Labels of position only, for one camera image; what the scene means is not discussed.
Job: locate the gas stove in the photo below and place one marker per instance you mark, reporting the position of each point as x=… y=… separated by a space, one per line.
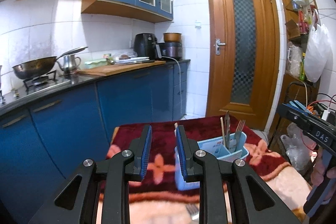
x=31 y=86

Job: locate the steel table knife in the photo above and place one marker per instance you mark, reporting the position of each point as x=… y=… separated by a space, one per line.
x=227 y=129

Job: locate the steel teapot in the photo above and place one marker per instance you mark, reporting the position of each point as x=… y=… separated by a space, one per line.
x=70 y=65

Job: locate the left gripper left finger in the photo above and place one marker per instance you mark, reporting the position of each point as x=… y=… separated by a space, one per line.
x=99 y=188

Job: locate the white plastic bag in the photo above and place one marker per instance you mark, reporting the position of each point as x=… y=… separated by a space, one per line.
x=318 y=49

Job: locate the large steel fork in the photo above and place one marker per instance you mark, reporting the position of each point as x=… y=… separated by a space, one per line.
x=238 y=132

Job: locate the wooden door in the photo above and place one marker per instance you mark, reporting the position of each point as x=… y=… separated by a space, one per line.
x=244 y=59

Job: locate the person right hand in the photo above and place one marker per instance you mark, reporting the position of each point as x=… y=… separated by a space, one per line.
x=317 y=176

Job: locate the light blue utensil box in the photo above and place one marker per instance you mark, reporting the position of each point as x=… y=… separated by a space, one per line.
x=200 y=162

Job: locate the red pink floral blanket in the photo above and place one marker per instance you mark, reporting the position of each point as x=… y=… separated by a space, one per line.
x=156 y=198

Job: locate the brown pot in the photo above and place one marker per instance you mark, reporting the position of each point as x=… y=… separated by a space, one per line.
x=172 y=37

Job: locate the blue base cabinets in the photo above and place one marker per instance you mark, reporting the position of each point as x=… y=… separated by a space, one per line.
x=46 y=135

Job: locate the rice cooker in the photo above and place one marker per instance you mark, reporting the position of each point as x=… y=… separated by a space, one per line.
x=171 y=49

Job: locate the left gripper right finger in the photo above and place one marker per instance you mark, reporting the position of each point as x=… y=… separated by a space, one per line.
x=243 y=197

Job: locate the white plastic chopstick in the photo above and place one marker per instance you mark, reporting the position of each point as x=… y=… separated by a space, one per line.
x=175 y=128

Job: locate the wooden cutting board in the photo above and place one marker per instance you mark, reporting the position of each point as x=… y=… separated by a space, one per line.
x=109 y=70

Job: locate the black wok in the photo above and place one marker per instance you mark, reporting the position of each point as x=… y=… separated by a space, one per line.
x=38 y=67

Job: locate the wooden shelf with bottles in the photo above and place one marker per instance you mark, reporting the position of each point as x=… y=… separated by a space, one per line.
x=298 y=20

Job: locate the black air fryer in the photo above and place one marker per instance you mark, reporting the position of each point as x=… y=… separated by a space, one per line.
x=146 y=45

